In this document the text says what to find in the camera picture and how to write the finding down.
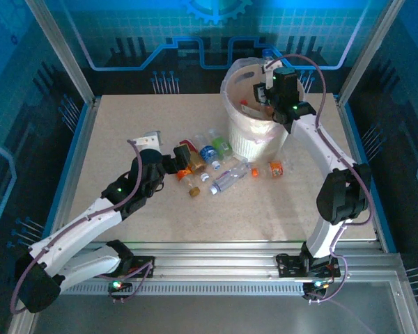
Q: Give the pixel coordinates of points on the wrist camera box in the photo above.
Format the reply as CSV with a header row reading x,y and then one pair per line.
x,y
273,64
148,141

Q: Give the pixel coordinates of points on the clear bottle green neck label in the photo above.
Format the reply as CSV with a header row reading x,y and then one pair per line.
x,y
252,110

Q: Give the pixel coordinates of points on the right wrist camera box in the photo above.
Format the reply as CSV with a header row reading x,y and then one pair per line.
x,y
273,64

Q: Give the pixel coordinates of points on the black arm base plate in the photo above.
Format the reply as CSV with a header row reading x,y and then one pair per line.
x,y
285,266
143,266

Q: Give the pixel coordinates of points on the white plastic bin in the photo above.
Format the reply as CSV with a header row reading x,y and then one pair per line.
x,y
244,146

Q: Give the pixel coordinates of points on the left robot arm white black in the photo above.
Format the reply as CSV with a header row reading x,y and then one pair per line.
x,y
80,226

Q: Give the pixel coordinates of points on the blue yellow label bottle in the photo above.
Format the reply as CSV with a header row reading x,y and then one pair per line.
x,y
267,53

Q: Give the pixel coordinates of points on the small status light board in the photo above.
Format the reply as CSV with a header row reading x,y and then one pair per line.
x,y
318,284
117,283

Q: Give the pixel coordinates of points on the orange label bottle gold cap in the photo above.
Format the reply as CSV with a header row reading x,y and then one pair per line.
x,y
184,179

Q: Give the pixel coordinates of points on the clear water bottle purple label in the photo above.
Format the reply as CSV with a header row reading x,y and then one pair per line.
x,y
228,179

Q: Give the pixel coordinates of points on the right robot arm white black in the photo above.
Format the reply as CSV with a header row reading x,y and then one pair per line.
x,y
320,142

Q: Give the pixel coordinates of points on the red and gold label bottle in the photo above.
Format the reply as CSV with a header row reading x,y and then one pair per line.
x,y
198,161

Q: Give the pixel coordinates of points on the small bottle blue label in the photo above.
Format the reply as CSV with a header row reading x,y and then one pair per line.
x,y
208,153

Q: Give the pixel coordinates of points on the aluminium mounting rail beam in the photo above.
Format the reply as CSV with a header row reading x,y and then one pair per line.
x,y
212,261

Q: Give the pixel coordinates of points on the aluminium table side rail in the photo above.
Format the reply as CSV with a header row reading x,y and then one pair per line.
x,y
87,121
347,121

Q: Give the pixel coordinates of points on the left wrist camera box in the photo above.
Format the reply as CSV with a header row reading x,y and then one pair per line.
x,y
148,141

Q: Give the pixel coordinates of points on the aluminium frame post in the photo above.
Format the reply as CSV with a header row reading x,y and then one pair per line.
x,y
367,52
64,52

